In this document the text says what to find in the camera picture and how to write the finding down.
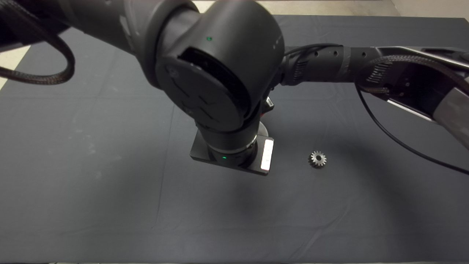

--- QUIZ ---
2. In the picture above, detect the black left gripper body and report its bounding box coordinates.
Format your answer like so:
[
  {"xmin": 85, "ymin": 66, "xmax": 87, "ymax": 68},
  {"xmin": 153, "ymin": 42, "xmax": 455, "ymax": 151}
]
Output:
[{"xmin": 189, "ymin": 128, "xmax": 275, "ymax": 176}]

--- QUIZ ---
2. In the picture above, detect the small steel gear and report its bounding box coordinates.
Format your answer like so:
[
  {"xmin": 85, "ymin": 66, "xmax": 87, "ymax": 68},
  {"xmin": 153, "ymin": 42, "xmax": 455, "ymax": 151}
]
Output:
[{"xmin": 308, "ymin": 151, "xmax": 327, "ymax": 168}]

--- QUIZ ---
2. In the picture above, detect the dark table cloth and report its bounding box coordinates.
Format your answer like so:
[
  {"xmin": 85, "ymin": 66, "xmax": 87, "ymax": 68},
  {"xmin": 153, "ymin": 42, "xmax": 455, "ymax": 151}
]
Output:
[{"xmin": 0, "ymin": 15, "xmax": 469, "ymax": 264}]

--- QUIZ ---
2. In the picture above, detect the braided black right arm hose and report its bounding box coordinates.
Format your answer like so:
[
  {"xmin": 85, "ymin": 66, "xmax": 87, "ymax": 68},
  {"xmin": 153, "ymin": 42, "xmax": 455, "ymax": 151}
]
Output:
[{"xmin": 357, "ymin": 55, "xmax": 469, "ymax": 95}]

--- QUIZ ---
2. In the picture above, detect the braided black arm hose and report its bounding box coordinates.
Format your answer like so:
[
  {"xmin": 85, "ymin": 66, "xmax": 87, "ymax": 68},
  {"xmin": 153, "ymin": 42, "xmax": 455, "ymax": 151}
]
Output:
[
  {"xmin": 357, "ymin": 55, "xmax": 469, "ymax": 95},
  {"xmin": 0, "ymin": 4, "xmax": 76, "ymax": 85}
]

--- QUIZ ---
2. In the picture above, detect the braided black left arm hose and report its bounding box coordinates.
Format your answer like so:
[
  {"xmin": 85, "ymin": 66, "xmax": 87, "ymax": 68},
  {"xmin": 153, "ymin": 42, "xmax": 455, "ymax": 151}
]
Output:
[{"xmin": 0, "ymin": 4, "xmax": 76, "ymax": 85}]

